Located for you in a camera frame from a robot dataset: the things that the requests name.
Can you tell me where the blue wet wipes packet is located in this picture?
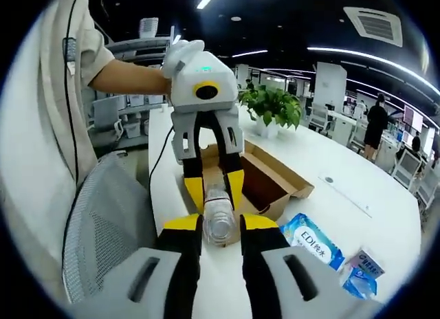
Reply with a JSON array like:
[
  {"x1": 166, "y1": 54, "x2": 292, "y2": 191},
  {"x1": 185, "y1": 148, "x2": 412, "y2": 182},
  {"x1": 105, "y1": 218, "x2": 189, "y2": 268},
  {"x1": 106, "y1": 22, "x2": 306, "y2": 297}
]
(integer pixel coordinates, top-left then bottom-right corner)
[{"x1": 279, "y1": 212, "x2": 347, "y2": 272}]

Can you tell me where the grey storage shelf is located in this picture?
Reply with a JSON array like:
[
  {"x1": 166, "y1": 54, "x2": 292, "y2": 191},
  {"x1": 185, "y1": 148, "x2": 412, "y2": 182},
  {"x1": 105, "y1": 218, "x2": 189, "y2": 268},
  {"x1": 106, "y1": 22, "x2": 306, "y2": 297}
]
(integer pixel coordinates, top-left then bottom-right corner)
[{"x1": 91, "y1": 35, "x2": 173, "y2": 150}]

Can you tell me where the white mesh office chair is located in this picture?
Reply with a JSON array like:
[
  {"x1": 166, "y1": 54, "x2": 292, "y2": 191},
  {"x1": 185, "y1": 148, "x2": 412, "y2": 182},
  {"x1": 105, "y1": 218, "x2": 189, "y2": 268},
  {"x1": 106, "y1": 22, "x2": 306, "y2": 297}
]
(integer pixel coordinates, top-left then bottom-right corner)
[{"x1": 391, "y1": 150, "x2": 424, "y2": 193}]

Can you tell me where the grey worn device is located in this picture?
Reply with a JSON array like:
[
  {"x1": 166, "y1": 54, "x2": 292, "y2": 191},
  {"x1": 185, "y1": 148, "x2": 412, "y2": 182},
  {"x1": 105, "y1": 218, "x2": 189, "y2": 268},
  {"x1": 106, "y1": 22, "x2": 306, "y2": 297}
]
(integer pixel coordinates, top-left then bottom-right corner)
[{"x1": 62, "y1": 36, "x2": 78, "y2": 76}]

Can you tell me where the small white tissue box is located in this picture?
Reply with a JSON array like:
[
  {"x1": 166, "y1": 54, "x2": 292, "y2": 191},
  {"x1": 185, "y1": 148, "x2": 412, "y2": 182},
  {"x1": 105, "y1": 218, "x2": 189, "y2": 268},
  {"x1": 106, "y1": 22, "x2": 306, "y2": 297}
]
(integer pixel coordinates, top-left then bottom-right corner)
[{"x1": 344, "y1": 249, "x2": 386, "y2": 279}]

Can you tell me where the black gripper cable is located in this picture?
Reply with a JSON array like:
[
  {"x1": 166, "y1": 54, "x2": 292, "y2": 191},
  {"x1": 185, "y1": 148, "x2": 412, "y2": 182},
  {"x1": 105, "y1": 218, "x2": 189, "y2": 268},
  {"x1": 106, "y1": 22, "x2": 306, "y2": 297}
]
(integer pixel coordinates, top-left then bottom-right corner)
[{"x1": 148, "y1": 124, "x2": 175, "y2": 237}]

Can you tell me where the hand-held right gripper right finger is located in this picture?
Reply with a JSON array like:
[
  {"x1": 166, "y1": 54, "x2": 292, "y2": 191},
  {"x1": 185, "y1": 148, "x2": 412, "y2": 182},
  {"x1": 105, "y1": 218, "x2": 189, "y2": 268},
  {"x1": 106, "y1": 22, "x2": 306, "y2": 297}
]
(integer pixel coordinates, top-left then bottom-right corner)
[{"x1": 239, "y1": 211, "x2": 384, "y2": 319}]

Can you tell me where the potted green plant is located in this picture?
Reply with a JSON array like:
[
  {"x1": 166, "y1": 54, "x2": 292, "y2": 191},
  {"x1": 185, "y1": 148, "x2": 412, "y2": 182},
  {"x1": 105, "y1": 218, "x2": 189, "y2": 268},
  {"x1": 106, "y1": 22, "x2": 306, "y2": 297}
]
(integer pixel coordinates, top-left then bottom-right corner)
[{"x1": 238, "y1": 86, "x2": 304, "y2": 140}]

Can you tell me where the clear plastic bottle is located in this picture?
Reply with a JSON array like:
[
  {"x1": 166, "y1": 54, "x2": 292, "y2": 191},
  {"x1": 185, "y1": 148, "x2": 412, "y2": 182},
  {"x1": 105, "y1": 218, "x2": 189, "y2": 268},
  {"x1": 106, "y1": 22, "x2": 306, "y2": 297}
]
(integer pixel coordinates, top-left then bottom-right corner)
[{"x1": 201, "y1": 167, "x2": 239, "y2": 248}]

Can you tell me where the person's beige shirt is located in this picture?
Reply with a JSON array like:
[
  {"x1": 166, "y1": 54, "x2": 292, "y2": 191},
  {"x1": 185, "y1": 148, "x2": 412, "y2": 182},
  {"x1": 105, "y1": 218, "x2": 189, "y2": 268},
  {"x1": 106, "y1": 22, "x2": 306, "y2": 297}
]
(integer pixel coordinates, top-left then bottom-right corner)
[{"x1": 0, "y1": 0, "x2": 116, "y2": 265}]

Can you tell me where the blue floral soft packet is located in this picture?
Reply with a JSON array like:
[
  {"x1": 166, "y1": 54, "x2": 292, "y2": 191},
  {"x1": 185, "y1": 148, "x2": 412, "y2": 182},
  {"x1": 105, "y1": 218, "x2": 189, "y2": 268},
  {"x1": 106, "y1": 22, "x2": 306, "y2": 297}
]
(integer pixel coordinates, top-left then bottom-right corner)
[{"x1": 341, "y1": 267, "x2": 379, "y2": 302}]

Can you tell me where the table cable cover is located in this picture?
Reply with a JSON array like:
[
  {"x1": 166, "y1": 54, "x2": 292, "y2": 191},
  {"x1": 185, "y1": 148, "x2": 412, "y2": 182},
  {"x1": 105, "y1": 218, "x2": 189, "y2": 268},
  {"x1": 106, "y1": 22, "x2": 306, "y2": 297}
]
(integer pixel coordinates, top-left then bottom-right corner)
[{"x1": 318, "y1": 173, "x2": 375, "y2": 219}]

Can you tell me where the black worn cable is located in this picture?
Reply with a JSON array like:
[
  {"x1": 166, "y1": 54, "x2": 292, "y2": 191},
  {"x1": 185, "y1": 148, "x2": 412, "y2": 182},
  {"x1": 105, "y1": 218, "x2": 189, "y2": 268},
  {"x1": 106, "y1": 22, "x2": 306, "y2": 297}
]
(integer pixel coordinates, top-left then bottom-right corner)
[{"x1": 63, "y1": 0, "x2": 87, "y2": 261}]

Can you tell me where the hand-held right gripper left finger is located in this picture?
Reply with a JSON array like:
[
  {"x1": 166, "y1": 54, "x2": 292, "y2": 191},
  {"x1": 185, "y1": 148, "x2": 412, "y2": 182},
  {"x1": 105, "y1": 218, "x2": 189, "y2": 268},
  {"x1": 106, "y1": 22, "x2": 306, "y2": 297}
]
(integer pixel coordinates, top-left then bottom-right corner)
[{"x1": 67, "y1": 212, "x2": 204, "y2": 319}]

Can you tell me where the brown cardboard shoe box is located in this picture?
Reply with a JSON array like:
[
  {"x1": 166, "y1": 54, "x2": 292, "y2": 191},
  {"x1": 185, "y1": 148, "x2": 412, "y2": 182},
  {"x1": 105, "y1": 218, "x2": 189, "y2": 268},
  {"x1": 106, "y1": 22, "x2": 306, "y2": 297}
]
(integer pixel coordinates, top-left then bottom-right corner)
[{"x1": 180, "y1": 140, "x2": 316, "y2": 248}]

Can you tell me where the curved ceiling light strip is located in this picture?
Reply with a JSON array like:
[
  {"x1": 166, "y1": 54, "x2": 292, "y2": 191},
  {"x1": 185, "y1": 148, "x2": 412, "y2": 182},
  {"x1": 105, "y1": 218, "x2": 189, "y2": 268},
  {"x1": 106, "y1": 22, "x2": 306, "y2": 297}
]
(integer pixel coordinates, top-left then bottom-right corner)
[{"x1": 307, "y1": 46, "x2": 437, "y2": 93}]

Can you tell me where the ceiling air vent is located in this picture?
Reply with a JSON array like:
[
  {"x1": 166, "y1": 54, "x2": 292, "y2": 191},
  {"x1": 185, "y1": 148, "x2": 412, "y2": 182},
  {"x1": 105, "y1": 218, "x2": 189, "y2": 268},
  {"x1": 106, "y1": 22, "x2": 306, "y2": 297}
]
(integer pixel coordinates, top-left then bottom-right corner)
[{"x1": 343, "y1": 5, "x2": 403, "y2": 47}]

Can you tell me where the grey mesh office chair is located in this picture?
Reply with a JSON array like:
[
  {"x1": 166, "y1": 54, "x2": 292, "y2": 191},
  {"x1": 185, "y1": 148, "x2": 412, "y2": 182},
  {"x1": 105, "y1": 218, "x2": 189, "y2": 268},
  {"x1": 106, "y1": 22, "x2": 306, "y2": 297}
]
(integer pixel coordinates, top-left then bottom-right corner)
[{"x1": 61, "y1": 151, "x2": 162, "y2": 305}]

